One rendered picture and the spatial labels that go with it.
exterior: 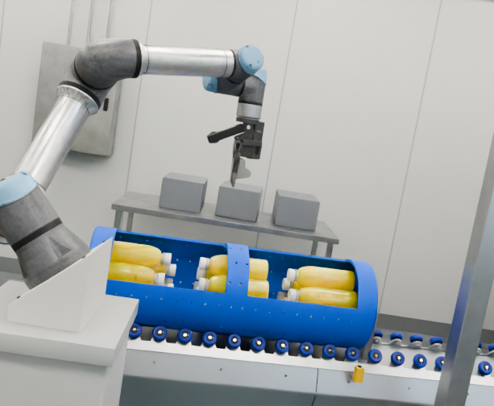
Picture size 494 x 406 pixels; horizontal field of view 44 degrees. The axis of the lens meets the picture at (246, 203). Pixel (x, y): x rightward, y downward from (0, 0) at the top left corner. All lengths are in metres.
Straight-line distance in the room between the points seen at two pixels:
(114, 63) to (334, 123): 3.74
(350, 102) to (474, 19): 1.20
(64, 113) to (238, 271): 0.67
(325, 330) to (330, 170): 3.34
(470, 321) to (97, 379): 1.00
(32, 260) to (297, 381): 0.95
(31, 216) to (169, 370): 0.74
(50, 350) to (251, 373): 0.80
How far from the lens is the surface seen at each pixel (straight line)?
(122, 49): 1.52
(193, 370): 1.87
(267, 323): 1.84
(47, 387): 1.31
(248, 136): 1.84
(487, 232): 1.72
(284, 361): 1.91
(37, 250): 1.32
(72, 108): 1.57
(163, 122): 5.07
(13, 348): 1.28
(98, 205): 5.21
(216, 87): 1.77
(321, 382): 1.95
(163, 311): 1.80
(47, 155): 1.52
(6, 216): 1.33
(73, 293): 1.27
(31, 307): 1.31
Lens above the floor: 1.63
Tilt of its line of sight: 8 degrees down
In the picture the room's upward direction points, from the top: 9 degrees clockwise
